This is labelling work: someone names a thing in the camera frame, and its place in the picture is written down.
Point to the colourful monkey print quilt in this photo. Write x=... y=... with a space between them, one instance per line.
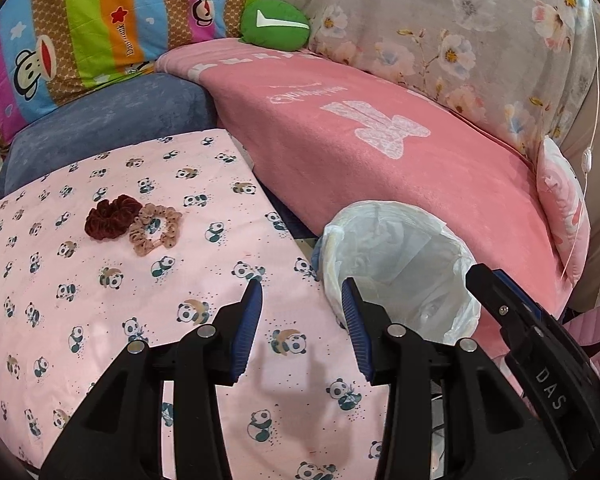
x=80 y=35

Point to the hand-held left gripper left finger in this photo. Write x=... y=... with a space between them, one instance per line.
x=247 y=330

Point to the grey floral cloth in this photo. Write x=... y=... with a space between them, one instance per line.
x=430 y=20

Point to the green round cushion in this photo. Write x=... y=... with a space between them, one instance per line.
x=275 y=25

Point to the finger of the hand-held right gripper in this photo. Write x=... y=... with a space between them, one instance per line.
x=485 y=285
x=522 y=297

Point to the pink blanket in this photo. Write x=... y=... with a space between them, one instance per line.
x=330 y=135

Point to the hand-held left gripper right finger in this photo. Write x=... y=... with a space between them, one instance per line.
x=357 y=330

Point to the small pink pillow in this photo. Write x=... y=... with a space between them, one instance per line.
x=562 y=200

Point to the tan dotted scrunchie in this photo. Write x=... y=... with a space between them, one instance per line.
x=172 y=225

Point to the pink panda print cloth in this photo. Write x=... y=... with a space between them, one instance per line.
x=130 y=310

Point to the blue-grey cushion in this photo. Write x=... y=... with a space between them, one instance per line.
x=105 y=110

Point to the bin with white plastic bag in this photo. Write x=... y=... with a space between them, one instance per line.
x=405 y=240

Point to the dark red scrunchie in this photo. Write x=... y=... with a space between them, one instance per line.
x=100 y=220

